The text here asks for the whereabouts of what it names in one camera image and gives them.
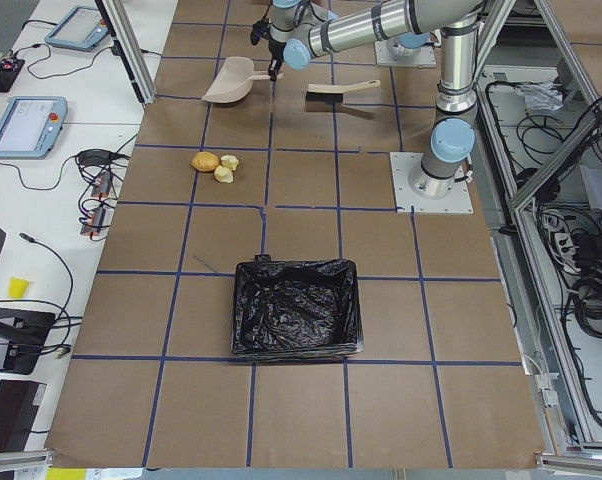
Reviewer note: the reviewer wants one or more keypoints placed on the apple core piece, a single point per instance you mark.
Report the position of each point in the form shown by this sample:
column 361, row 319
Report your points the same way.
column 223, row 174
column 230, row 162

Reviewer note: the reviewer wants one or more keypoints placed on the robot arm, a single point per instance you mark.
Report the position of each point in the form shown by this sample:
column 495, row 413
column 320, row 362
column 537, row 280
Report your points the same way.
column 452, row 138
column 300, row 31

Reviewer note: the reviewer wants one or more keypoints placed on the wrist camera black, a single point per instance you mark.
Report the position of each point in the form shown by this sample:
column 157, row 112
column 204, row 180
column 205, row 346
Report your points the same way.
column 260, row 30

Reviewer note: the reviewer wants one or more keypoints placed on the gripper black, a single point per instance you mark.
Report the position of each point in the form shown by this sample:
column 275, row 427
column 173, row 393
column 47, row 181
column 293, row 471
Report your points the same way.
column 275, row 49

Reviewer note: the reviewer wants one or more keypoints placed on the teach pendant near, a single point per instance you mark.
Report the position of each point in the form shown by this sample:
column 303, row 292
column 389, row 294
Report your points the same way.
column 31, row 125

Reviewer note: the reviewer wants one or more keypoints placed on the black power adapter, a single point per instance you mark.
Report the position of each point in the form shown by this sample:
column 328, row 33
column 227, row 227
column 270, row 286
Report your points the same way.
column 94, row 157

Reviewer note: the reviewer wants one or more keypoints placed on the teach pendant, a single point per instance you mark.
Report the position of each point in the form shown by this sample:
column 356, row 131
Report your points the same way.
column 31, row 125
column 82, row 29

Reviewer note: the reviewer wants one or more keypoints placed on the yellow paper cup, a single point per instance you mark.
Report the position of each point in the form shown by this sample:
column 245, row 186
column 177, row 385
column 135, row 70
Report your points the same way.
column 18, row 287

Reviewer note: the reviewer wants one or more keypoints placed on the teach pendant far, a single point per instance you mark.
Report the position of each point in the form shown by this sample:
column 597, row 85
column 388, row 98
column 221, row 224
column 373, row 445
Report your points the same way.
column 82, row 29

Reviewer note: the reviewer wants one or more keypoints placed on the beige hand brush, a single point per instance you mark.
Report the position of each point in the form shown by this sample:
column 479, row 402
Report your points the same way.
column 333, row 94

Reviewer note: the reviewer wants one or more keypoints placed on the aluminium frame post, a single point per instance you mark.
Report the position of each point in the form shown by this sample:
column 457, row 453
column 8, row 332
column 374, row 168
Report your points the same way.
column 120, row 29

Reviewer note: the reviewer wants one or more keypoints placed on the beige plastic dustpan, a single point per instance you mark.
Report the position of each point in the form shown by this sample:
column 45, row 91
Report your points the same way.
column 234, row 81

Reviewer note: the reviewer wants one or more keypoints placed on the black bag lined bin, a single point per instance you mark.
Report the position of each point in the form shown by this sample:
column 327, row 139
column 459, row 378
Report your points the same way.
column 296, row 310

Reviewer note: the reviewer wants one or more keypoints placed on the brown potato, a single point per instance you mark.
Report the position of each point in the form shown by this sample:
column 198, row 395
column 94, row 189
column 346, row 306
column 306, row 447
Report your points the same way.
column 204, row 161

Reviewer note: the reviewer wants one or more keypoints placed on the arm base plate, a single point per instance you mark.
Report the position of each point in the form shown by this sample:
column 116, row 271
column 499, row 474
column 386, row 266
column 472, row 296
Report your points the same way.
column 415, row 192
column 391, row 53

